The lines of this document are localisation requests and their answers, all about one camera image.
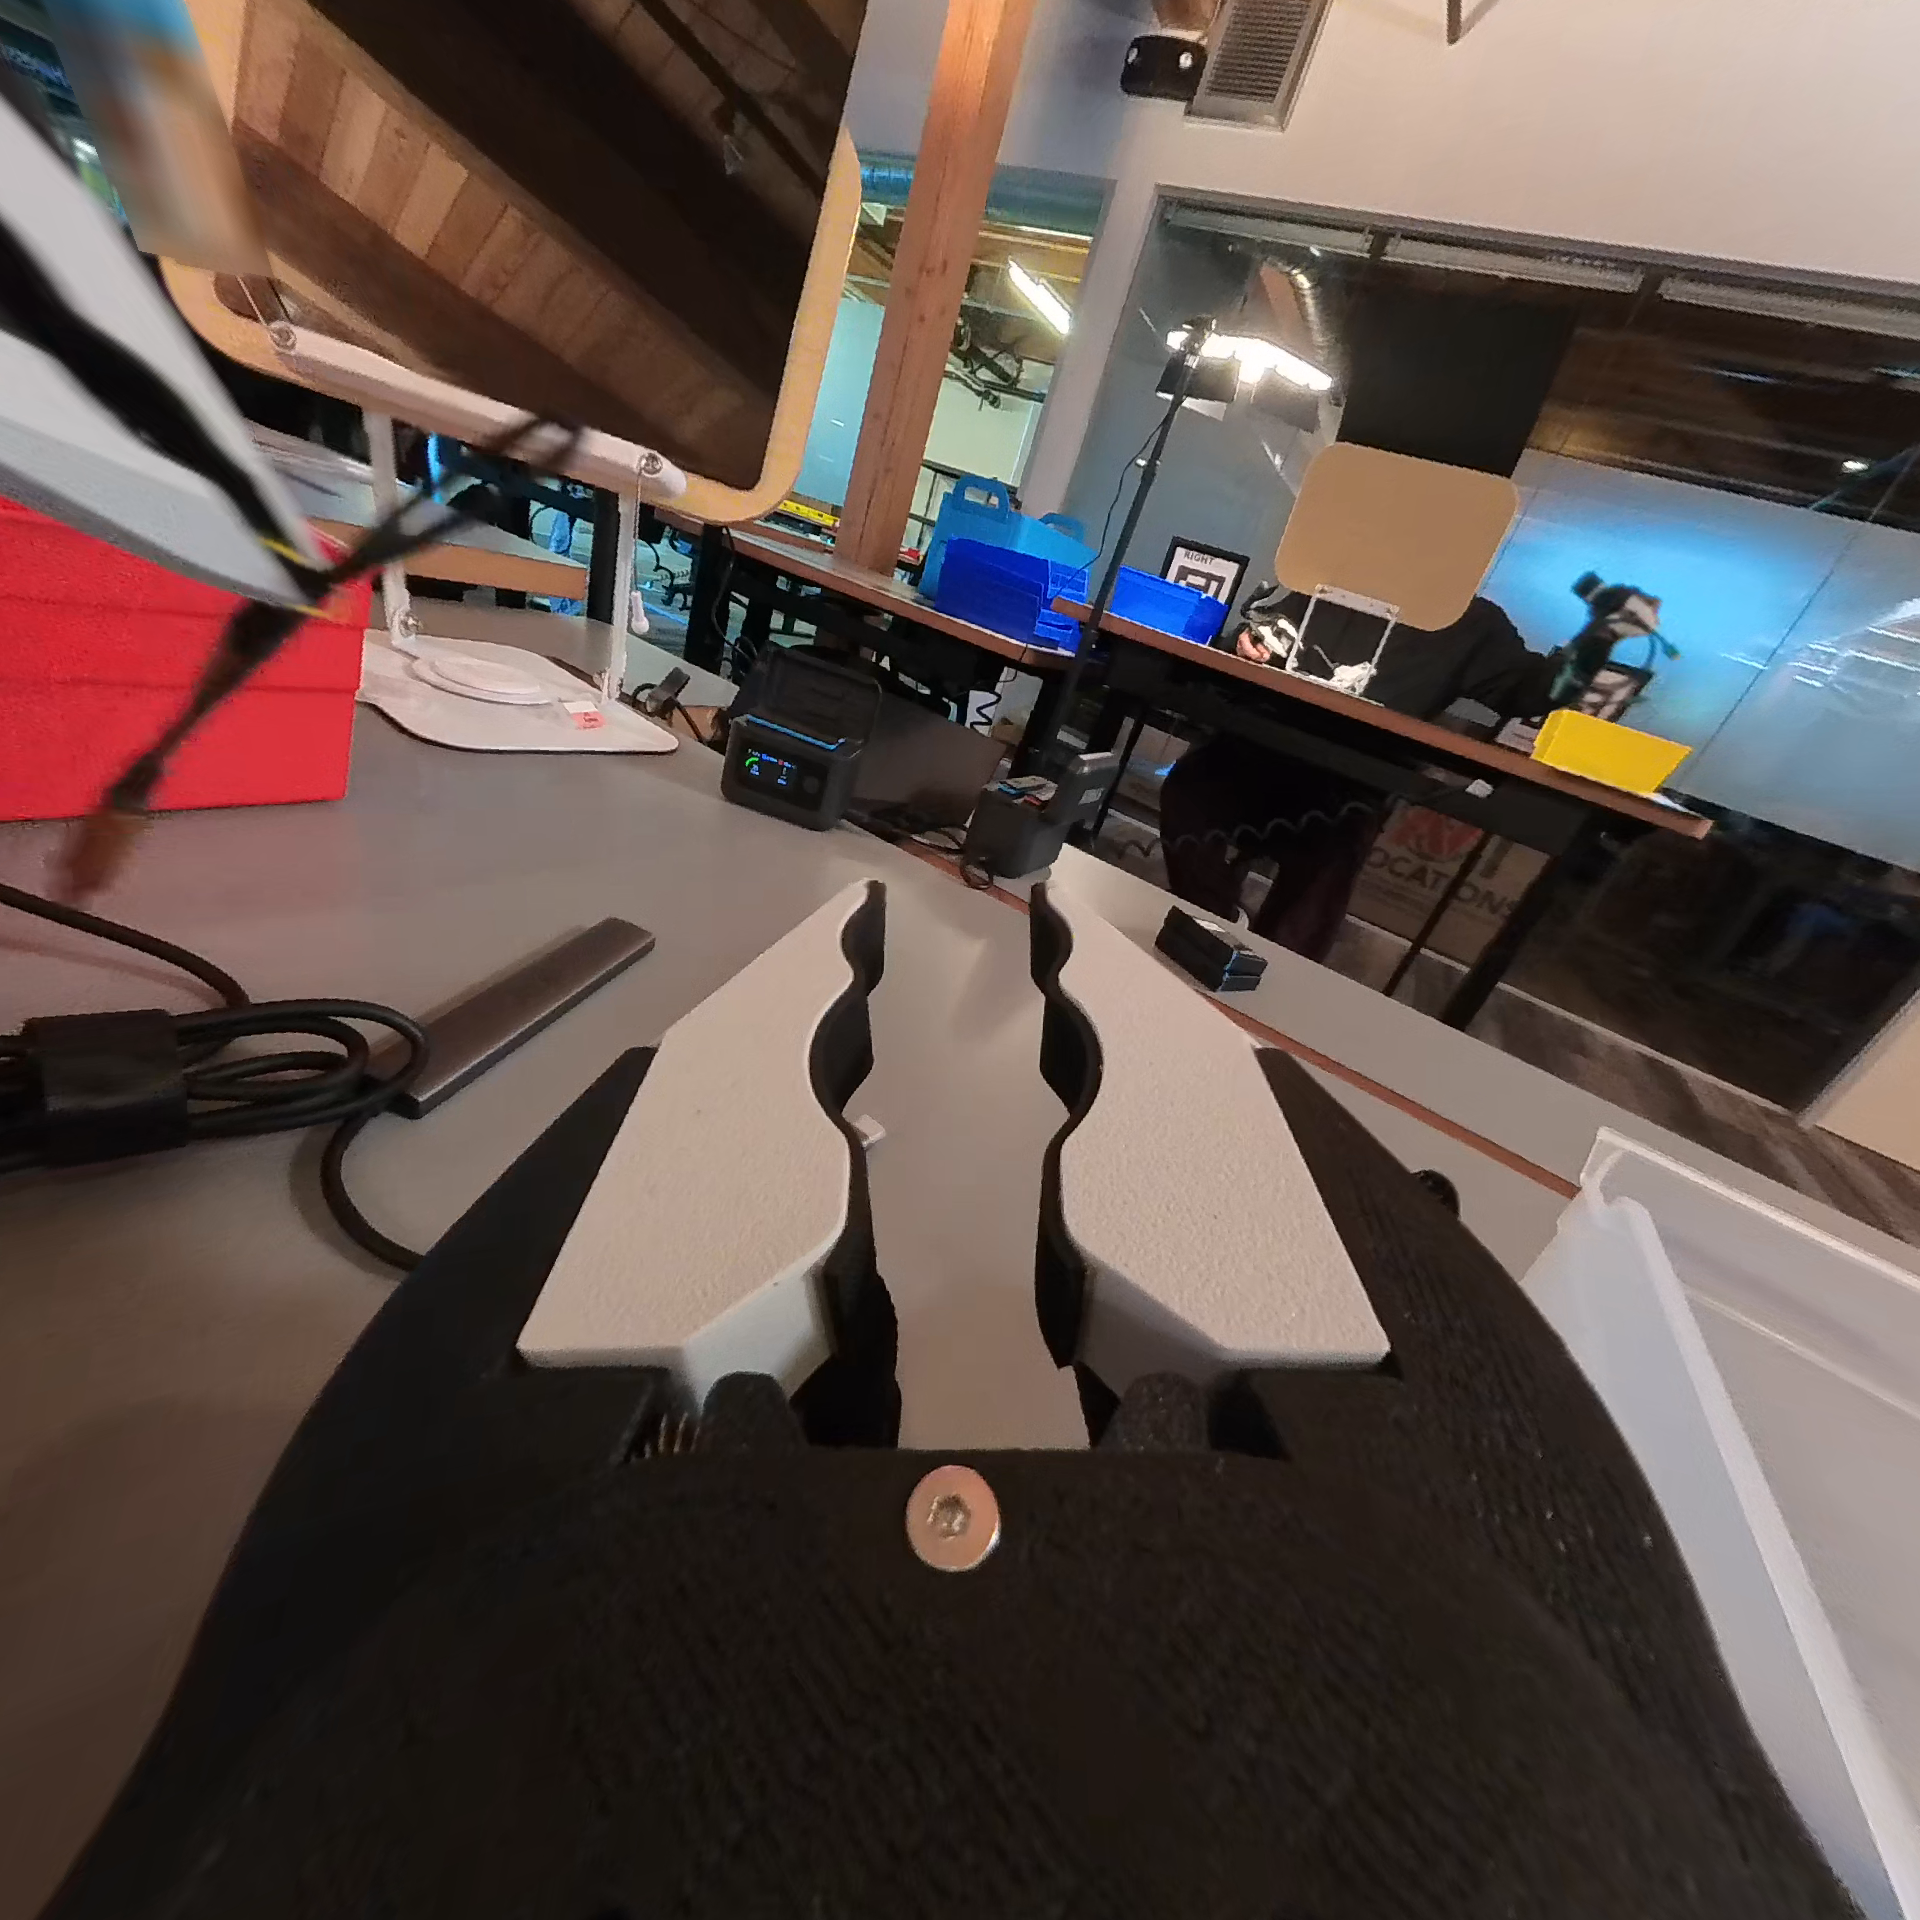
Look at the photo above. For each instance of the blue plastic bin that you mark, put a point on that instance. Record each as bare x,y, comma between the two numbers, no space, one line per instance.
1171,609

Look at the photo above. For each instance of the wooden post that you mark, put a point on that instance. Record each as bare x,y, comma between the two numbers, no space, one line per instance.
931,301

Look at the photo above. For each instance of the small black battery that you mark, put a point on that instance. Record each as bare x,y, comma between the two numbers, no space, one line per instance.
1213,950

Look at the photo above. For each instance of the black white tag sign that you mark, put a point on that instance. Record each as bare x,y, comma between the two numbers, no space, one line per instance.
1206,579

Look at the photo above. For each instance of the black light stand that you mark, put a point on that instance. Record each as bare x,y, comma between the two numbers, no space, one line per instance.
1200,375

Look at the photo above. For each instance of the clear acrylic stand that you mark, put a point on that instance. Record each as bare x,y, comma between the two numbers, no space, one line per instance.
1342,662

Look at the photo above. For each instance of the black battery charger box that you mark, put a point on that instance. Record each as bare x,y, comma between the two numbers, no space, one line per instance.
1037,826

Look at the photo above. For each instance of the white stand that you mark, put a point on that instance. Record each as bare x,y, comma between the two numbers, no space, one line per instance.
494,722

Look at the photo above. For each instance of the white air vent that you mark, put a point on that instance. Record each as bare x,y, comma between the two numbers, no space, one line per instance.
1257,54

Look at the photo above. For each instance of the yellow plastic bin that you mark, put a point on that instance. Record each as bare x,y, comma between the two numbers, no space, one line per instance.
1605,751

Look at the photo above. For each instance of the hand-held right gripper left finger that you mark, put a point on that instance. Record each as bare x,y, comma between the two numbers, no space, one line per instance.
704,1186

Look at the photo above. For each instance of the clear plastic storage bin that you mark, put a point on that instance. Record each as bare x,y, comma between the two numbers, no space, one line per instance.
1651,1349

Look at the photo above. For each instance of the black wall screen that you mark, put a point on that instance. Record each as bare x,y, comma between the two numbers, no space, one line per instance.
1454,375

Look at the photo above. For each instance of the cardboard box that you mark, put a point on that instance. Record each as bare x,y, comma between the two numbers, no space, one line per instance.
1424,886

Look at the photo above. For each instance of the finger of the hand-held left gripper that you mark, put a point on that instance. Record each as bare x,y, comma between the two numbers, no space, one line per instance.
44,196
89,466

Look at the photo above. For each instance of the stack of blue bins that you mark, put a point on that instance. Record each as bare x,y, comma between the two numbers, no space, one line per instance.
997,579

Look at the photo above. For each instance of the wood framed dark panel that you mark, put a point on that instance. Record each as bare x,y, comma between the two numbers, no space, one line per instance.
524,225

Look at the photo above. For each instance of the slim dark grey usb hub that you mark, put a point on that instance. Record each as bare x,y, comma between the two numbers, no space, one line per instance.
524,1004

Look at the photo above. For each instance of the black power station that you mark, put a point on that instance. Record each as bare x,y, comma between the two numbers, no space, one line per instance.
797,751

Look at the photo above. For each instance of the wooden table with black legs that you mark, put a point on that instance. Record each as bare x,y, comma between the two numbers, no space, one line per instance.
809,559
1424,730

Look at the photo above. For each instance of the red box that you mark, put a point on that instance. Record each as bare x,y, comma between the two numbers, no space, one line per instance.
181,705

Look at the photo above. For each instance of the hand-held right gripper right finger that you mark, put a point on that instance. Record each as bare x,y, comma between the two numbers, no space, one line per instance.
1200,1202

